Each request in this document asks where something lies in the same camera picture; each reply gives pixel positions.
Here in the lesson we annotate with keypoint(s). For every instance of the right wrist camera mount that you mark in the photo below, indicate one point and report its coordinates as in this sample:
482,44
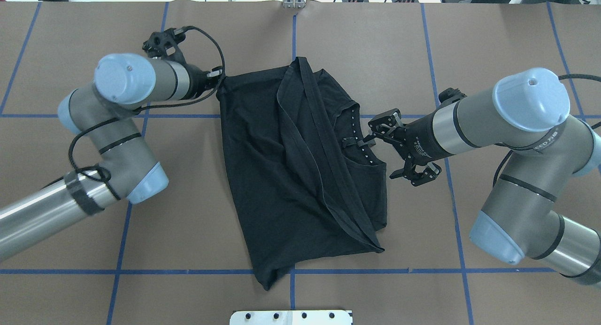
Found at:
450,96

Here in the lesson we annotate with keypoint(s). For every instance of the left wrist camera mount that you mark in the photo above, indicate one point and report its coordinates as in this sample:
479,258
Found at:
164,45

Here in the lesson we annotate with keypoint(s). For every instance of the brown paper table cover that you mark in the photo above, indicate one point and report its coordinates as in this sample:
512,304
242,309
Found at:
179,258

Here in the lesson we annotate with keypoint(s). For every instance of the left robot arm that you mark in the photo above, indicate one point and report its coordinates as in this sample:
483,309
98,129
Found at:
109,158

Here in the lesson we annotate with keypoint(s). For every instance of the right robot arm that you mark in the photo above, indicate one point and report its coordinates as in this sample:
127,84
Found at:
529,114

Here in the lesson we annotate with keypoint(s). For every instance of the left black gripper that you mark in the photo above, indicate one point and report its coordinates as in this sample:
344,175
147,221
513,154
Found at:
198,82

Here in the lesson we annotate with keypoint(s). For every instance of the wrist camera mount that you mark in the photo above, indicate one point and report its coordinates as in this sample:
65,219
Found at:
450,96
164,45

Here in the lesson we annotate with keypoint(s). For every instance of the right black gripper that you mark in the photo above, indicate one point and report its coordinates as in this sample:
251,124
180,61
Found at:
419,139

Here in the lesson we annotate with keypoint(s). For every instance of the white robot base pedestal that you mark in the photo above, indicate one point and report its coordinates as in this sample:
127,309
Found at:
292,317

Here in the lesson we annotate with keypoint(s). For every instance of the black printed t-shirt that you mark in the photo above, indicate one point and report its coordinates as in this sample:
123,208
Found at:
303,182

